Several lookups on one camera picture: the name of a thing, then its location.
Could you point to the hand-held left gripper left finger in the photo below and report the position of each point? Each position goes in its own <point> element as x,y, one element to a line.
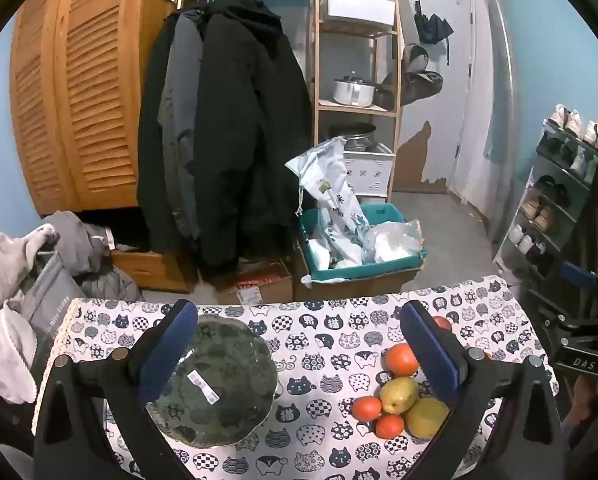
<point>166,350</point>

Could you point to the grey padded jacket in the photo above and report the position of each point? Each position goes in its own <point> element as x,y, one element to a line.
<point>89,255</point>

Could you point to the white printed plastic bag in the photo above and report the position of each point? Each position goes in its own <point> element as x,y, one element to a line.
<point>336,195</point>

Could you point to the wooden drawer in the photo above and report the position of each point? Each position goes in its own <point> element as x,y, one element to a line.
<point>149,267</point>

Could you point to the black hooded coat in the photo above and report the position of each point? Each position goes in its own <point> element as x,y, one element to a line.
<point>249,125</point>

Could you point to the small orange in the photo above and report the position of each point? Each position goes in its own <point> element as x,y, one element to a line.
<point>366,408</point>
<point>390,426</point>

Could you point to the white plastic storage box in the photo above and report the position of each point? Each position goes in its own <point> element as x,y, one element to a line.
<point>359,5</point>

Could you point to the wooden louvered wardrobe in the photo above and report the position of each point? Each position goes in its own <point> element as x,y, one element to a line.
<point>79,85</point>

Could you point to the yellow-green pear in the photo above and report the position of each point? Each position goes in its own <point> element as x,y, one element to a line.
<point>399,395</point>

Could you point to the dark blue umbrella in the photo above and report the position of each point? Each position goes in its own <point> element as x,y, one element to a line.
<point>431,27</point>

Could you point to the grey bag with clothes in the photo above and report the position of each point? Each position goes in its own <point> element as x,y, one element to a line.
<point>4,310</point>

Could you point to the clear plastic bag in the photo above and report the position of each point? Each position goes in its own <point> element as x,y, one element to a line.
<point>396,241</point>

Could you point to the wooden shelf rack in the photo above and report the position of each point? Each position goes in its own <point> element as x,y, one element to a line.
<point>317,85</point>

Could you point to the dark hanging bag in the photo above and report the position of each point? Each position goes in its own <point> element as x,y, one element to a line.
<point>421,80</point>

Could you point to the steel pot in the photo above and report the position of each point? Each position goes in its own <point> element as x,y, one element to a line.
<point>354,136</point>

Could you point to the white patterned drawer box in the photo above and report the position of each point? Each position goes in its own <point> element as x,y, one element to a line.
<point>371,172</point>

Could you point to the person's right hand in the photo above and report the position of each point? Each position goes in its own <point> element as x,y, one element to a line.
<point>586,405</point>

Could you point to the group of assorted shoes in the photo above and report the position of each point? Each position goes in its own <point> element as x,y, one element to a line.
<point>539,210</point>

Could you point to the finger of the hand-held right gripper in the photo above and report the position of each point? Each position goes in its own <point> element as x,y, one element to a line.
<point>559,310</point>
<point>579,276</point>

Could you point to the cat print tablecloth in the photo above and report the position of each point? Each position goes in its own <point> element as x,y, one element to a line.
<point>319,340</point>

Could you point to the white door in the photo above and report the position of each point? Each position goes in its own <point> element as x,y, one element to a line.
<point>446,85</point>

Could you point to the grey tote bag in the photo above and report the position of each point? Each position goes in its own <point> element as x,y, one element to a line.
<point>54,305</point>

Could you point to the flat brown cardboard box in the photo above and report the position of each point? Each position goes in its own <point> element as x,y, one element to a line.
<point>259,285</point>

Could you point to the bright red apple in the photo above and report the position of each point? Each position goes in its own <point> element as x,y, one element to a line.
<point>443,323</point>

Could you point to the metal shoe rack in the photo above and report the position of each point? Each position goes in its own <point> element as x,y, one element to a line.
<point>559,175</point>

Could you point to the teal cardboard box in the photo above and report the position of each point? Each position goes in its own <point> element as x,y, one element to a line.
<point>379,272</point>

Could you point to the white rice cooker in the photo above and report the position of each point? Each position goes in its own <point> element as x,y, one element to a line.
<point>354,92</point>

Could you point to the black hanging coat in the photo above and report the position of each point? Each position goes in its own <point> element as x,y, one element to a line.
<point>151,160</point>

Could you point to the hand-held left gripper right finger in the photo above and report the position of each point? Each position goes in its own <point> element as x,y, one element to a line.
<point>436,360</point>

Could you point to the grey hanging jacket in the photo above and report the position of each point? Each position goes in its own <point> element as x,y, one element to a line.
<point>181,110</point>

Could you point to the large orange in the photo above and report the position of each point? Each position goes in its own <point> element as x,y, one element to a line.
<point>399,360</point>

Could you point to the cat-patterned ceramic bowl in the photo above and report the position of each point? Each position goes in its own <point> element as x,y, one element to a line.
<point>229,360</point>

